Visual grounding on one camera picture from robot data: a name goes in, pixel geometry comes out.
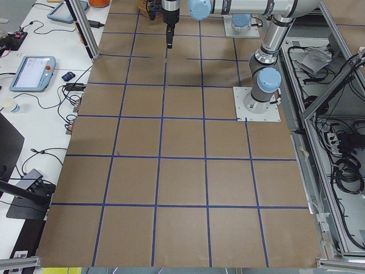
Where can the black power adapter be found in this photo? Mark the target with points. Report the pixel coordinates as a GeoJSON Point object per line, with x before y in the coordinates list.
{"type": "Point", "coordinates": [95, 24]}

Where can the blue checkered pouch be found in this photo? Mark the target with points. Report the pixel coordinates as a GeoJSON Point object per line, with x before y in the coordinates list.
{"type": "Point", "coordinates": [68, 76]}

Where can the woven wicker basket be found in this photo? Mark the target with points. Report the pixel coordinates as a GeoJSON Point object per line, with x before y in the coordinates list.
{"type": "Point", "coordinates": [142, 7]}

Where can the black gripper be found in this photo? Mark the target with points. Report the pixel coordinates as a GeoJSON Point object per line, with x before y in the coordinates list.
{"type": "Point", "coordinates": [170, 14]}

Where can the far teach pendant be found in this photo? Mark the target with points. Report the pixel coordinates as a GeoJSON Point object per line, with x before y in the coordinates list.
{"type": "Point", "coordinates": [61, 12]}

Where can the black monitor stand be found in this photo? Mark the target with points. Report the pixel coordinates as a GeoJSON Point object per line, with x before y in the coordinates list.
{"type": "Point", "coordinates": [31, 194]}

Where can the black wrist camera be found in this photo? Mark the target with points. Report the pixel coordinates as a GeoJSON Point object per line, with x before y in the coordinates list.
{"type": "Point", "coordinates": [153, 8]}

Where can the orange bucket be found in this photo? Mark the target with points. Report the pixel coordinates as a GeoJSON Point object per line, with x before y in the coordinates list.
{"type": "Point", "coordinates": [99, 3]}

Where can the aluminium frame post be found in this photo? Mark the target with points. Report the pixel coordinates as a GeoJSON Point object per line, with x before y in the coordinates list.
{"type": "Point", "coordinates": [82, 25]}

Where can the near teach pendant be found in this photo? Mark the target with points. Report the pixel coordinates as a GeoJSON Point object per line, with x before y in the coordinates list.
{"type": "Point", "coordinates": [33, 74]}

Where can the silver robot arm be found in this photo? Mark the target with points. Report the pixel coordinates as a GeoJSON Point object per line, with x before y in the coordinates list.
{"type": "Point", "coordinates": [283, 15]}
{"type": "Point", "coordinates": [241, 22]}

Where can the teach pendant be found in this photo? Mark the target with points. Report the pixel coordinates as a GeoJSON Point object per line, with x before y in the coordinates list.
{"type": "Point", "coordinates": [61, 12]}
{"type": "Point", "coordinates": [33, 74]}

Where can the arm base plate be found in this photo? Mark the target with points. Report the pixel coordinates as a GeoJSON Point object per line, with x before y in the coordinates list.
{"type": "Point", "coordinates": [249, 110]}
{"type": "Point", "coordinates": [252, 32]}

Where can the black circuit board box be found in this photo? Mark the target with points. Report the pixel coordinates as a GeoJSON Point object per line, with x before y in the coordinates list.
{"type": "Point", "coordinates": [13, 41]}

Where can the white paper cup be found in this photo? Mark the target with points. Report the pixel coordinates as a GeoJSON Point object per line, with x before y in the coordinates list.
{"type": "Point", "coordinates": [9, 104]}

